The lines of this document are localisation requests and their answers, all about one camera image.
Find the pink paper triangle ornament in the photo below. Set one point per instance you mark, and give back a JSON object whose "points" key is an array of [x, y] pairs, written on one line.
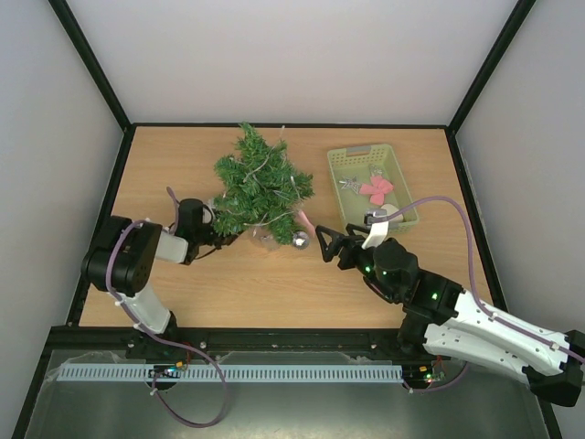
{"points": [[305, 222]]}

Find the small green christmas tree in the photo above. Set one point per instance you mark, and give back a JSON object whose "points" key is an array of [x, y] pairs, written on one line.
{"points": [[262, 192]]}

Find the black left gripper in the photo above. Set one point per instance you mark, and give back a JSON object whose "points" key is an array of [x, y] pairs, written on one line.
{"points": [[227, 240]]}

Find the light blue slotted cable duct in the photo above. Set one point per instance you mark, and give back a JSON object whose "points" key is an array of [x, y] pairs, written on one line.
{"points": [[231, 373]]}

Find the black corner frame post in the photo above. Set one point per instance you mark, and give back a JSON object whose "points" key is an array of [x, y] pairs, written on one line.
{"points": [[82, 45], [505, 37]]}

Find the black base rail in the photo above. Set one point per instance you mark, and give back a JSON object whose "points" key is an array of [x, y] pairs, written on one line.
{"points": [[376, 344]]}

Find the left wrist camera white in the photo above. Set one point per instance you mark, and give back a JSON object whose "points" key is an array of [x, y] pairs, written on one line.
{"points": [[208, 215]]}

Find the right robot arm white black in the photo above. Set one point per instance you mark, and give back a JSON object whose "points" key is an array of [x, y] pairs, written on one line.
{"points": [[444, 319]]}

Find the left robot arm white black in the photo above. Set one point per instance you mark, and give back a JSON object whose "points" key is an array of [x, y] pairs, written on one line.
{"points": [[120, 260]]}

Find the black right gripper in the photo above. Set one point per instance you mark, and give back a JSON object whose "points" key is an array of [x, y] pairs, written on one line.
{"points": [[345, 249]]}

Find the light green plastic basket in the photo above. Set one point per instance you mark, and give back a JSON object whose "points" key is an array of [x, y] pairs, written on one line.
{"points": [[367, 177]]}

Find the silver star ornament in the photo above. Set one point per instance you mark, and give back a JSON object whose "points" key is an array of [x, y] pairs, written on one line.
{"points": [[350, 183]]}

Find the black corner frame post right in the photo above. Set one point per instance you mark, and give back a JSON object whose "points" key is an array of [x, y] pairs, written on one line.
{"points": [[505, 37]]}

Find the pink bow ornament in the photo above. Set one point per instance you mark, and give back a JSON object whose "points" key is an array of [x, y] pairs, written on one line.
{"points": [[377, 189]]}

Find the black corner frame post left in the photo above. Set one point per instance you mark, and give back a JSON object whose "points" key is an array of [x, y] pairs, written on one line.
{"points": [[82, 45]]}

